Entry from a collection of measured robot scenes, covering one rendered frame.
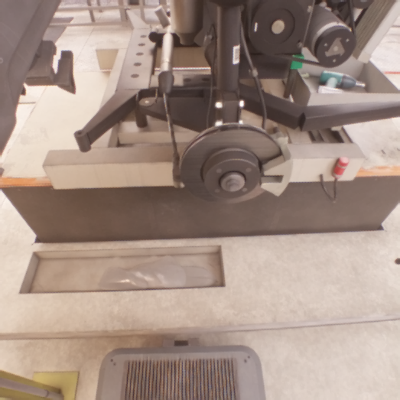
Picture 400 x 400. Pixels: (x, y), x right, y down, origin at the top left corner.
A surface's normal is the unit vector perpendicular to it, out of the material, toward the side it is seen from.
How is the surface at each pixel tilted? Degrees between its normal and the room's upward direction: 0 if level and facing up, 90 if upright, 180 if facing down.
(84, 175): 90
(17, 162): 0
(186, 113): 10
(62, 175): 90
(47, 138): 0
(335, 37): 90
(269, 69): 90
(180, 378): 0
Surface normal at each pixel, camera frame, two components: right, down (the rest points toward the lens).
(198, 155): 0.05, 0.77
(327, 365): 0.01, -0.64
